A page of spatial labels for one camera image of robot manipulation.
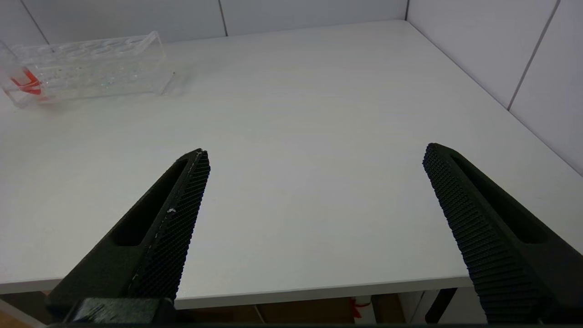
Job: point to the test tube with red pigment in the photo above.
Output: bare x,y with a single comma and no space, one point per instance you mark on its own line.
27,82

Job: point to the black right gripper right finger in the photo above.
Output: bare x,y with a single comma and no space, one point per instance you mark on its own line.
501,237

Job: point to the clear acrylic test tube rack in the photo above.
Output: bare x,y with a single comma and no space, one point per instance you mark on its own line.
100,68

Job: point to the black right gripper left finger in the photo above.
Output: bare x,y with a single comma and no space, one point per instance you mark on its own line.
150,237

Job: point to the black slanted table leg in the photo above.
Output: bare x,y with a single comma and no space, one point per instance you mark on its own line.
439,307

